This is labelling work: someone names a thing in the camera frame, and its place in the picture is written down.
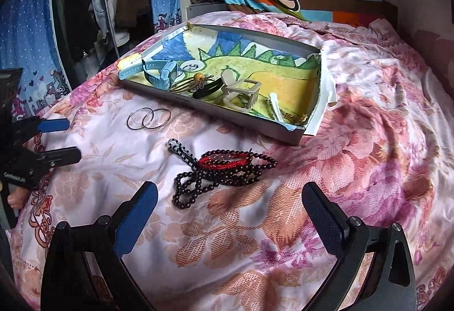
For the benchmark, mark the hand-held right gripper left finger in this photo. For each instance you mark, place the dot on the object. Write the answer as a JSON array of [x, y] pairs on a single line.
[[136, 222]]

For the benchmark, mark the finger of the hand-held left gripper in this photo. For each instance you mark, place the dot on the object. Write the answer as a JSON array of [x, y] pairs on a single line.
[[60, 156], [53, 125]]

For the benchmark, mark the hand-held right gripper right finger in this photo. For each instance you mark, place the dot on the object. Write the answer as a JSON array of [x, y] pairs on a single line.
[[324, 222]]

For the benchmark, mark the light blue wrist watch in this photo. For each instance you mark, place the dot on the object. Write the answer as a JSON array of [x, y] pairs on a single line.
[[156, 75]]

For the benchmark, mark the small white hair clip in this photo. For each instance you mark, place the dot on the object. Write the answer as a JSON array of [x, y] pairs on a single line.
[[276, 107]]

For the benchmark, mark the black hair clip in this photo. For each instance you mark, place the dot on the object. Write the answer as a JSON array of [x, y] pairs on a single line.
[[207, 89]]

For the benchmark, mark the white claw hair clip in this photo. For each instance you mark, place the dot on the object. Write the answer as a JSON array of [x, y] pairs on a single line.
[[241, 89]]

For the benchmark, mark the cardboard box with crayon drawing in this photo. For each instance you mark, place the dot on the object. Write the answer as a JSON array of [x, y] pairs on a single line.
[[244, 66]]

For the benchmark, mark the person's left hand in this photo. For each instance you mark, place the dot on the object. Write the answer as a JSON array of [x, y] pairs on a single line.
[[16, 201]]

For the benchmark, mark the pink floral blanket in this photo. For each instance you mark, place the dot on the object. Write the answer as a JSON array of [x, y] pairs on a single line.
[[354, 155]]

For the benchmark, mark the large blue dotted wardrobe curtain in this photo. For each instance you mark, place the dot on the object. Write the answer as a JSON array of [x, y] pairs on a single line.
[[28, 30]]

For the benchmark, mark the clothes rack with hanging clothes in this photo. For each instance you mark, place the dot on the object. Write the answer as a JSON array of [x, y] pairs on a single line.
[[81, 6]]

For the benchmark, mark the white shelf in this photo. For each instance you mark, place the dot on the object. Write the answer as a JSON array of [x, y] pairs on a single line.
[[205, 9]]

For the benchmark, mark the dark headboard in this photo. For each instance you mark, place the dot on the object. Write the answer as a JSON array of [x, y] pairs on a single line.
[[390, 15]]

